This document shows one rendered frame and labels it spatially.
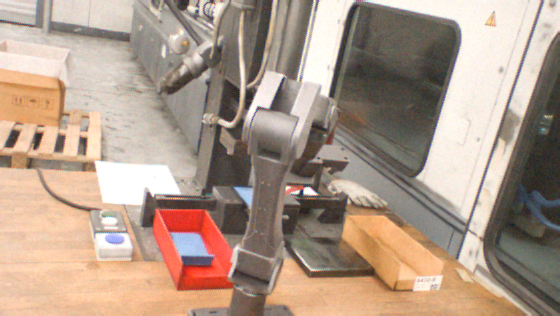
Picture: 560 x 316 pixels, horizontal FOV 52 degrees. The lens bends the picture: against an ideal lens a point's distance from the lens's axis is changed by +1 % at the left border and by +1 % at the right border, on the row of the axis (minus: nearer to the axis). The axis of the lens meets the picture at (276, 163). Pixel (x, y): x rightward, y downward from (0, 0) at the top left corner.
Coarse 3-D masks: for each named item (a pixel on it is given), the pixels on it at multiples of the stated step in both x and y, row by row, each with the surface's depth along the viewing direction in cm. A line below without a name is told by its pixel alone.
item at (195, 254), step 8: (176, 240) 129; (184, 240) 130; (192, 240) 130; (200, 240) 131; (176, 248) 125; (184, 248) 126; (192, 248) 127; (200, 248) 127; (184, 256) 118; (192, 256) 118; (200, 256) 119; (208, 256) 120; (184, 264) 120; (192, 264) 120; (200, 264) 121; (208, 264) 122
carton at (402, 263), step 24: (360, 216) 149; (384, 216) 152; (360, 240) 141; (384, 240) 151; (408, 240) 142; (384, 264) 132; (408, 264) 142; (432, 264) 134; (408, 288) 130; (432, 288) 132
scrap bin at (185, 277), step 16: (160, 224) 125; (176, 224) 133; (192, 224) 135; (208, 224) 132; (160, 240) 125; (208, 240) 131; (224, 240) 122; (176, 256) 112; (224, 256) 121; (176, 272) 112; (192, 272) 118; (208, 272) 119; (224, 272) 120; (176, 288) 111; (192, 288) 112; (208, 288) 113; (224, 288) 115
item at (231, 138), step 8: (232, 104) 152; (248, 104) 155; (280, 112) 137; (224, 128) 138; (232, 128) 140; (224, 136) 137; (232, 136) 133; (240, 136) 134; (224, 144) 137; (232, 144) 132; (240, 144) 132; (232, 152) 132; (240, 152) 132
